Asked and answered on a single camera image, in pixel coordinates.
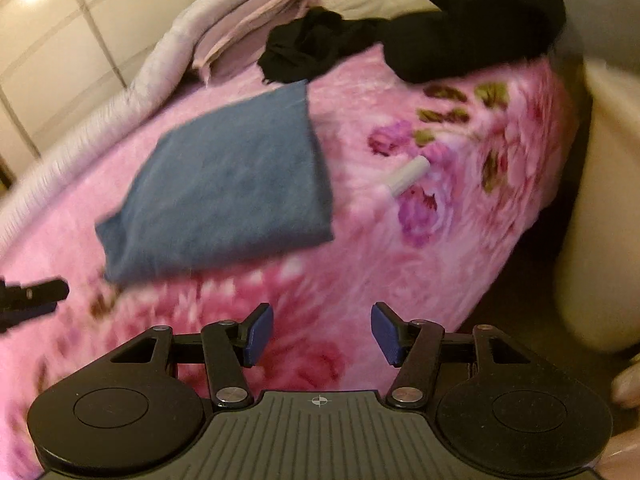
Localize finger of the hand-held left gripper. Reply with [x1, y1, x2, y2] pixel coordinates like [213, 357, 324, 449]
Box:
[0, 276, 70, 333]

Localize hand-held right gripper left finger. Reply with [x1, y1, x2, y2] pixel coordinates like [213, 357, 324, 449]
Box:
[107, 302, 275, 408]

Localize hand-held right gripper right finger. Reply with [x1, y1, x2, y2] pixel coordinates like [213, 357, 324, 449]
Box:
[371, 301, 533, 408]

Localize blue denim jeans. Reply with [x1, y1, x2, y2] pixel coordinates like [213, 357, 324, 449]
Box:
[95, 79, 335, 283]

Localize pink rose print blanket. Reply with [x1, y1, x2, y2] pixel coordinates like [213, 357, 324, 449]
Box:
[0, 42, 581, 466]

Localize white tube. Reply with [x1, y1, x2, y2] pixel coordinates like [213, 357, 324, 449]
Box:
[387, 155, 431, 198]

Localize grey striped quilt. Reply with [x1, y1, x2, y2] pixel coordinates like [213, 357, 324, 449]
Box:
[0, 0, 281, 256]

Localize white wardrobe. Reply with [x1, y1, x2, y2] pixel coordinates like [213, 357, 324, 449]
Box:
[0, 0, 241, 186]

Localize thin black garment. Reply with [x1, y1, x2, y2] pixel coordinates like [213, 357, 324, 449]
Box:
[257, 7, 396, 85]

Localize purple pillow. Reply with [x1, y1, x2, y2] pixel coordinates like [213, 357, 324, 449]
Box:
[192, 0, 323, 83]

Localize thick black garment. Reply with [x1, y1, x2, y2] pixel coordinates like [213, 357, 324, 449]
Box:
[382, 0, 568, 85]

